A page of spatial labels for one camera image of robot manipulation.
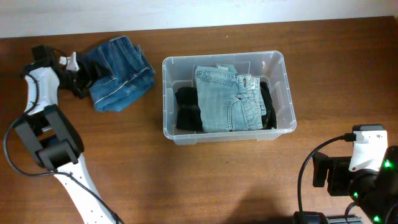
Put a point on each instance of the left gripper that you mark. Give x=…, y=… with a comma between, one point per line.
x=90, y=75

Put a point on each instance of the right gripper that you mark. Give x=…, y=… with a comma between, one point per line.
x=325, y=165

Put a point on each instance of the dark blue jeans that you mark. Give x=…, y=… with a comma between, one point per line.
x=127, y=76

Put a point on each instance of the large black garment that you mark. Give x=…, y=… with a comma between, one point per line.
x=269, y=120

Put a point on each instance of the small black garment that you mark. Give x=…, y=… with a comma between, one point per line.
x=188, y=117

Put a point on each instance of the light blue jeans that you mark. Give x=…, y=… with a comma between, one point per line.
x=229, y=101

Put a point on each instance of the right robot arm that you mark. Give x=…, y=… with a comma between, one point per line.
x=375, y=192

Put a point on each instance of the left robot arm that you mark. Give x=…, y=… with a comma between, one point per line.
x=50, y=138

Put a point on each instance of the clear plastic storage container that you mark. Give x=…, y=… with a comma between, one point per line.
x=269, y=66

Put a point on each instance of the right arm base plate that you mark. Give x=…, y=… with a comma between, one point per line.
x=320, y=218

